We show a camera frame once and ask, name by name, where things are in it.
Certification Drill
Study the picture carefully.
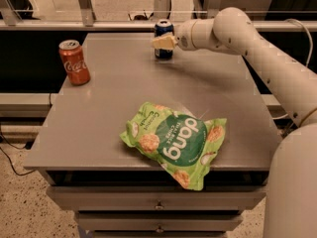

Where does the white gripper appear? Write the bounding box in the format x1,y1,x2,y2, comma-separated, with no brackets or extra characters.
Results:
152,19,218,51

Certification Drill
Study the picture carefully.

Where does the blue pepsi can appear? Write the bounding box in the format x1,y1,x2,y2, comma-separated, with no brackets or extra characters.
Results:
155,19,173,60

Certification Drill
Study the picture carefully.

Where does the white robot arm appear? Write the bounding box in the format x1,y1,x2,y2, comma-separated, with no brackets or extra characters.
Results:
152,7,317,238

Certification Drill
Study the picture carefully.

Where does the orange coca-cola can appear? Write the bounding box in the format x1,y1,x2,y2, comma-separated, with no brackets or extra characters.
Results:
58,40,90,85

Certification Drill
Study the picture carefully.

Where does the green rice chip bag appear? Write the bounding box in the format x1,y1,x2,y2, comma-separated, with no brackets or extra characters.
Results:
120,102,227,190

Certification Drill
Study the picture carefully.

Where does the grey drawer cabinet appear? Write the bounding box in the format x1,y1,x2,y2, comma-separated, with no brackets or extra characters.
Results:
25,33,279,238

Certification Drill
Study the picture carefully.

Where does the top grey drawer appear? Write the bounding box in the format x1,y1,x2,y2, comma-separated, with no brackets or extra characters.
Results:
47,186,265,211

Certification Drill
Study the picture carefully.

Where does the grey drawer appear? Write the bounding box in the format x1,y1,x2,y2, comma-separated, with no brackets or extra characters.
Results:
75,212,243,232
47,186,265,211

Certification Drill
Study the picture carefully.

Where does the metal railing frame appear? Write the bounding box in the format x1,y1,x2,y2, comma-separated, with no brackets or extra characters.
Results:
1,0,316,32

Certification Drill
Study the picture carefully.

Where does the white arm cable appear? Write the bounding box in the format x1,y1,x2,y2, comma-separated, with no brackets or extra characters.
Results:
271,18,315,121

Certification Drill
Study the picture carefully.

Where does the black floor cable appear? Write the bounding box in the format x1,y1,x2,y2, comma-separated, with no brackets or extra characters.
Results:
0,122,38,177

